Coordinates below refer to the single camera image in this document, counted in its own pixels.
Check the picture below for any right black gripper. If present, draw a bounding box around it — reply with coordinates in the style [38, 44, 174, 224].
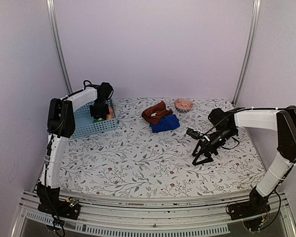
[192, 127, 236, 166]

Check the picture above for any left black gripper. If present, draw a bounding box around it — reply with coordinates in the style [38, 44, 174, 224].
[91, 99, 111, 119]

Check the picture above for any green towel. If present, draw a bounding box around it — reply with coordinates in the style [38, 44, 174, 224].
[93, 118, 105, 123]

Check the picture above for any orange bunny towel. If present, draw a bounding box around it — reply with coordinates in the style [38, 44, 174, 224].
[106, 107, 114, 120]

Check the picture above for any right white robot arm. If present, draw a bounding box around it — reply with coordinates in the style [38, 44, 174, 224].
[186, 106, 296, 215]

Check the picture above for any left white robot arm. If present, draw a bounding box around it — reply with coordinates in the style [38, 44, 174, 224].
[37, 80, 113, 214]

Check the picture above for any light blue plastic basket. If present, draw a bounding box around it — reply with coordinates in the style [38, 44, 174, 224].
[71, 99, 117, 139]

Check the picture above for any blue towel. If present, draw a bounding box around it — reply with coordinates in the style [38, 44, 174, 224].
[150, 114, 180, 133]

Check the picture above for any dark red towel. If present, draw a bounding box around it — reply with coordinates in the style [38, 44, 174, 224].
[142, 101, 173, 125]

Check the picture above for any red patterned bowl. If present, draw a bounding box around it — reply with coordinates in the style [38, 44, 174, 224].
[174, 98, 193, 113]

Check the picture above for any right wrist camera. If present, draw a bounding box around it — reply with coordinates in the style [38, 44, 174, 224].
[186, 128, 210, 141]

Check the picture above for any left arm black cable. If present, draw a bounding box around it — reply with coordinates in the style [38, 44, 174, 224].
[82, 79, 115, 99]

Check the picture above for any front aluminium rail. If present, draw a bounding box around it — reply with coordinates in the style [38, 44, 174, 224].
[11, 191, 296, 237]

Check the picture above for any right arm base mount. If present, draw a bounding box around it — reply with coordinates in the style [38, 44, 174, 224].
[225, 187, 271, 232]

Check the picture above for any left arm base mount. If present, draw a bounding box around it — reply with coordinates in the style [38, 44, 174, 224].
[37, 188, 81, 220]

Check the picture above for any left aluminium frame post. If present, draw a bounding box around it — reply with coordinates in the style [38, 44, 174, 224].
[46, 0, 73, 94]

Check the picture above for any aluminium frame post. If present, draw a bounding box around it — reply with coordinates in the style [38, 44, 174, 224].
[232, 0, 261, 106]
[46, 0, 73, 94]

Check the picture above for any right aluminium frame post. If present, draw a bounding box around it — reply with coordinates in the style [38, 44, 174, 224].
[232, 0, 261, 106]

